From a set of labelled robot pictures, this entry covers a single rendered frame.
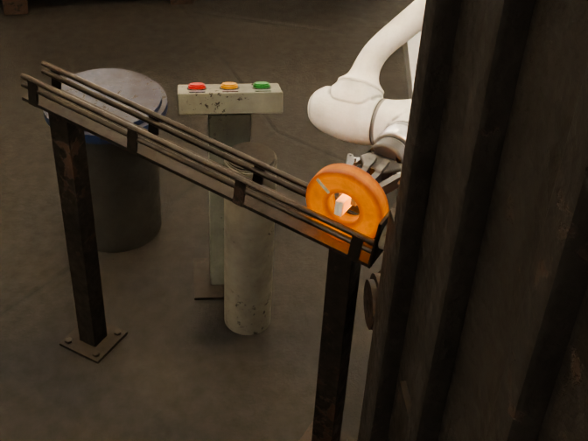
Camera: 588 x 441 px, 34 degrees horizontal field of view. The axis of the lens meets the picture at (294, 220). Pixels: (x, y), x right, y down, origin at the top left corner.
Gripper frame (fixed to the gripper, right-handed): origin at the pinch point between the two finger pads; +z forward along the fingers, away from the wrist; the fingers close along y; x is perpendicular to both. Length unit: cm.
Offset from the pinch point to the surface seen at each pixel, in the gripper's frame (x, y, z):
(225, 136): -19, 47, -35
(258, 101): -8, 39, -36
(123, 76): -24, 90, -52
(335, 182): 4.2, 1.7, 2.1
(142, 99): -24, 79, -46
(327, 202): -1.0, 3.1, 1.4
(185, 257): -68, 63, -44
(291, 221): -7.7, 9.6, 1.8
